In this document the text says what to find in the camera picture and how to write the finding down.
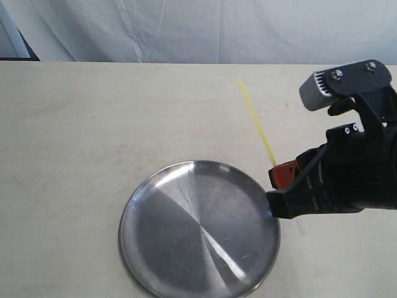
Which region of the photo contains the round stainless steel plate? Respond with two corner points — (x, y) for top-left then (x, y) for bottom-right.
(118, 160), (280, 297)

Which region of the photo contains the thin yellow stick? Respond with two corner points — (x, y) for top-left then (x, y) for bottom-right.
(238, 76), (306, 236)

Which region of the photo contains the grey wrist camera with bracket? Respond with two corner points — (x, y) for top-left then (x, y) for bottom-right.
(299, 59), (396, 140)

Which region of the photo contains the white backdrop cloth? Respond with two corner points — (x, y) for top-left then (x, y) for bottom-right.
(1, 1), (396, 65)

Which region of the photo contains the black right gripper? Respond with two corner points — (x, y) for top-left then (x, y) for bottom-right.
(267, 125), (396, 219)

